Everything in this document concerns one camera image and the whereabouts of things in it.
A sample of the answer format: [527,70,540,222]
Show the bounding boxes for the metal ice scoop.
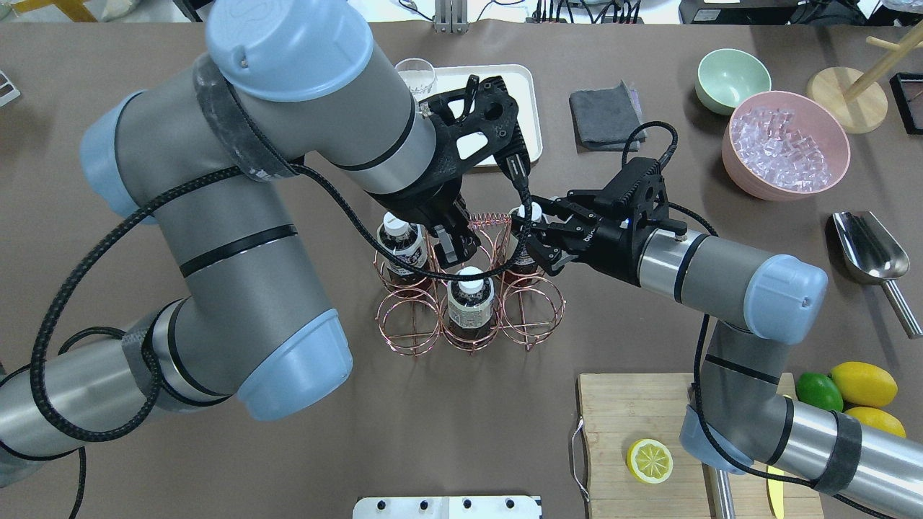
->
[831,210,922,340]

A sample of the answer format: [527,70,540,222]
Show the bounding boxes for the copper wire bottle basket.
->
[374,213,566,357]

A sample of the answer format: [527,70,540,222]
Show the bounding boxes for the cream rabbit tray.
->
[432,63,543,164]

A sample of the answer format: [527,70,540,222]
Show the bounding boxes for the green bowl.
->
[695,48,772,115]

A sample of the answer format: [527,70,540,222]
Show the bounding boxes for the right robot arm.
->
[520,158,922,518]

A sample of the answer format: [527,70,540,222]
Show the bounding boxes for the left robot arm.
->
[2,1,480,487]

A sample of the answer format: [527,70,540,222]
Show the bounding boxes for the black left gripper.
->
[361,162,481,268]

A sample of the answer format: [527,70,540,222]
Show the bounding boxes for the pink bowl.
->
[722,91,851,201]

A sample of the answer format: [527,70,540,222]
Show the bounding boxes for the green lime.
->
[795,372,844,412]

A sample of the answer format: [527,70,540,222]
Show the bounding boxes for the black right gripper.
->
[525,157,668,283]

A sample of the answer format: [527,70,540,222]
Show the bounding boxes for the lemon half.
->
[626,439,674,485]

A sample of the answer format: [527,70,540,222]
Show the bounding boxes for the grey folded cloth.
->
[568,82,647,151]

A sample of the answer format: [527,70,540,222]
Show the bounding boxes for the steel muddler black tip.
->
[707,466,736,518]

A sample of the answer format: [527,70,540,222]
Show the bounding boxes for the clear ice cubes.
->
[730,106,833,192]

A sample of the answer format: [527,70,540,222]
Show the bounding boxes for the wooden mug tree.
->
[805,22,922,134]

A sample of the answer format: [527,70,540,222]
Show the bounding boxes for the black wire glass rack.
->
[889,72,922,136]

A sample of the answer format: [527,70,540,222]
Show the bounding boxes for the yellow lemon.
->
[829,361,898,408]
[844,405,906,439]

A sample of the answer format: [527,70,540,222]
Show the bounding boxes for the aluminium frame post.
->
[433,0,470,34]

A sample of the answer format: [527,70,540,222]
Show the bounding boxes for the tea bottle white cap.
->
[378,211,431,290]

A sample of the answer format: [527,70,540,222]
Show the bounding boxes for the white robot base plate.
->
[352,494,544,518]

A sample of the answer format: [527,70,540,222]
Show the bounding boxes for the bamboo cutting board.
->
[570,372,826,519]

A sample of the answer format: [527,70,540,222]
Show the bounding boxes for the clear wine glass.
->
[394,57,436,102]

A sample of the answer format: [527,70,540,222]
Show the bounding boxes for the yellow plastic knife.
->
[766,479,785,519]

